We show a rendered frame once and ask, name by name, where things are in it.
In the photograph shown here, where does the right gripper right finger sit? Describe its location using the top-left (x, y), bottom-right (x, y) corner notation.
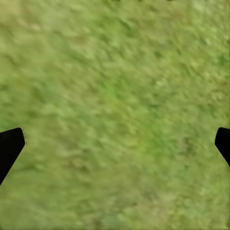
top-left (215, 127), bottom-right (230, 166)

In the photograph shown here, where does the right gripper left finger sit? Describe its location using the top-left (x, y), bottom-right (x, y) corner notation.
top-left (0, 127), bottom-right (25, 185)

